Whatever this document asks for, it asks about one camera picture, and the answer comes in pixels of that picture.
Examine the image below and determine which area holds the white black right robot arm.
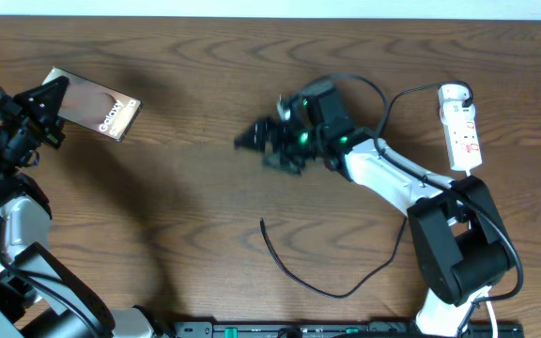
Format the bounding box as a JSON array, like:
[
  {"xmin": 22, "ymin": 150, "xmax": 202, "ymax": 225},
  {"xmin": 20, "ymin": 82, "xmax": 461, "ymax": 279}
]
[{"xmin": 234, "ymin": 74, "xmax": 523, "ymax": 337}]

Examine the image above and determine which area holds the white power strip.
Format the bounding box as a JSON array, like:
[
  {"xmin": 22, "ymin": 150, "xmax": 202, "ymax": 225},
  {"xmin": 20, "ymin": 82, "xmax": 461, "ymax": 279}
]
[{"xmin": 440, "ymin": 100, "xmax": 482, "ymax": 174}]

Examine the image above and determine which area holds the white charger adapter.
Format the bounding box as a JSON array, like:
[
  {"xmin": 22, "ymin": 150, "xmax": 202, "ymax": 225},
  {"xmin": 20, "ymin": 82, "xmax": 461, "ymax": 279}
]
[{"xmin": 438, "ymin": 83, "xmax": 473, "ymax": 108}]

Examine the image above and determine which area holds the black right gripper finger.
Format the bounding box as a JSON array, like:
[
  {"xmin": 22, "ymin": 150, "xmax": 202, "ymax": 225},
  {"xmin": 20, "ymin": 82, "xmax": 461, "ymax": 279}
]
[
  {"xmin": 234, "ymin": 117, "xmax": 279, "ymax": 151},
  {"xmin": 262, "ymin": 152, "xmax": 304, "ymax": 176}
]

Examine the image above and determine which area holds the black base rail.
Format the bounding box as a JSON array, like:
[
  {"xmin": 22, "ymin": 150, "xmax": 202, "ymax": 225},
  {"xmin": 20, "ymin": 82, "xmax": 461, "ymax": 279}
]
[{"xmin": 174, "ymin": 319, "xmax": 525, "ymax": 338}]

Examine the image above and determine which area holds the black charging cable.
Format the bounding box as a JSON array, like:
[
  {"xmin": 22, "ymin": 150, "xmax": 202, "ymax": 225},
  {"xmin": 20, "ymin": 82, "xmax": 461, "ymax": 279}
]
[{"xmin": 258, "ymin": 80, "xmax": 474, "ymax": 300}]

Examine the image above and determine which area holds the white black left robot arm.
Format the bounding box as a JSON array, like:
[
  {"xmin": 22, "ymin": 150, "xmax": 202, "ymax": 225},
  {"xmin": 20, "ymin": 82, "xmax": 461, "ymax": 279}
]
[{"xmin": 0, "ymin": 76, "xmax": 176, "ymax": 338}]

